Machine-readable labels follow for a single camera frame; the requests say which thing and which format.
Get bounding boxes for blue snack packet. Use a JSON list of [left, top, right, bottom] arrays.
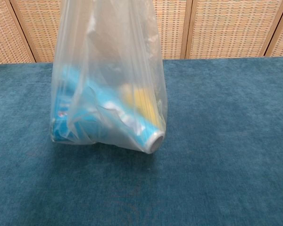
[[50, 89, 104, 144]]

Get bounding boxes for transparent plastic bag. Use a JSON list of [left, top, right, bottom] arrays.
[[49, 0, 167, 155]]

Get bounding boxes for blue cylindrical can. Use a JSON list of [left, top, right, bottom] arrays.
[[61, 65, 166, 155]]

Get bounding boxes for blue carpet table cover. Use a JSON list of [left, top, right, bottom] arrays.
[[0, 56, 283, 226]]

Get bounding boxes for yellow packaged item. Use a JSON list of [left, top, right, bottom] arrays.
[[121, 84, 161, 129]]

